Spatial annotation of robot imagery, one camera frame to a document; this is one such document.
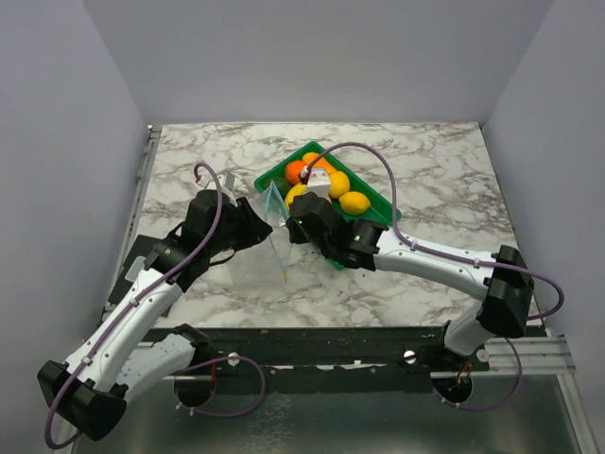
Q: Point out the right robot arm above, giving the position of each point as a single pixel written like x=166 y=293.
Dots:
x=497 y=281

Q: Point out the yellow orange mango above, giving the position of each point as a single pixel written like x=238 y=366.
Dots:
x=309 y=158

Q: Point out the yellow lemon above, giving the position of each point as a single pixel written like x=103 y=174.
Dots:
x=354 y=203

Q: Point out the yellow banana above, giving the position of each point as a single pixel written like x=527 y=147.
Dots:
x=295 y=191

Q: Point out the clear zip top bag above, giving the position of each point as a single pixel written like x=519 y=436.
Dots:
x=265 y=265

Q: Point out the green plastic tray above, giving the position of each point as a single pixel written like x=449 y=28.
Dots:
x=367 y=228

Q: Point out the yellow apple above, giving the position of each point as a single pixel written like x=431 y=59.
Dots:
x=339 y=184

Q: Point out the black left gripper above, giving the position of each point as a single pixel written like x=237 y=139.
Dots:
x=255 y=229

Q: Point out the black mounting rail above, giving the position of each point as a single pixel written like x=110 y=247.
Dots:
x=333 y=360

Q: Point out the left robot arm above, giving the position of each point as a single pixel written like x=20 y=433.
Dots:
x=92 y=388

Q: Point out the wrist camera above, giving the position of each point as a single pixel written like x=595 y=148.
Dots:
x=225 y=182
x=318 y=183

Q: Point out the orange fruit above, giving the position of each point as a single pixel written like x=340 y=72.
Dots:
x=293 y=171

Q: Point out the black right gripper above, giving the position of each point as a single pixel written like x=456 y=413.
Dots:
x=294 y=235

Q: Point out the green avocado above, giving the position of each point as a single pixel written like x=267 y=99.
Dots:
x=282 y=185

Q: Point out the metal table edge rail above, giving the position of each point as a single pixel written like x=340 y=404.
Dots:
x=142 y=182

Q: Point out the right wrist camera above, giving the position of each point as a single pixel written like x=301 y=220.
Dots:
x=318 y=183

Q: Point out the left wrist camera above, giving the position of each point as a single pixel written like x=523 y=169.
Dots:
x=225 y=182

